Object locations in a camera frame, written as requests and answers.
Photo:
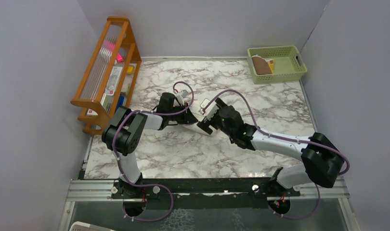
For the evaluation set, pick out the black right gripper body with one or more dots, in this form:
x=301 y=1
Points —
x=215 y=122

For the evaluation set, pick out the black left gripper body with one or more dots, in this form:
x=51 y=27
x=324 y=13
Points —
x=181 y=117

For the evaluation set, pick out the yellow brown bear towel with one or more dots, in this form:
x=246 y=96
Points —
x=263 y=66

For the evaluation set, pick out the cream white towel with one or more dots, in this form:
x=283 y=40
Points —
x=193 y=127

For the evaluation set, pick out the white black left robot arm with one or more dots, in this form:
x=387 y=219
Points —
x=125 y=129

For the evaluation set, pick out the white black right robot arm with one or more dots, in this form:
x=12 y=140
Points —
x=320 y=163

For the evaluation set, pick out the blue item in rack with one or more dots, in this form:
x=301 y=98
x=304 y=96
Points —
x=120 y=101

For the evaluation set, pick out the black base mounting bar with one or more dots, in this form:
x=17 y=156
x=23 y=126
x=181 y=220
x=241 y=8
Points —
x=202 y=193

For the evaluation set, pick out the wooden rack with rods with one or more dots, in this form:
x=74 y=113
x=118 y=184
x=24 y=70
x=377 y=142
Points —
x=110 y=74

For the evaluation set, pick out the green perforated plastic basket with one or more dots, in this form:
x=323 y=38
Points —
x=289 y=64

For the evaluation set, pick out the white tray corner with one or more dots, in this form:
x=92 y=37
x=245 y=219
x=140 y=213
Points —
x=81 y=226

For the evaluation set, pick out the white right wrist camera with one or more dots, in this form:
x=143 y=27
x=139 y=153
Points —
x=207 y=109

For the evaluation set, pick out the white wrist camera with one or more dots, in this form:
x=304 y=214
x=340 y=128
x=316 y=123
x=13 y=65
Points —
x=207 y=109
x=180 y=96

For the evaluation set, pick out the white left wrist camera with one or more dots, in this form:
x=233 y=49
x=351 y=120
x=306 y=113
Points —
x=180 y=96

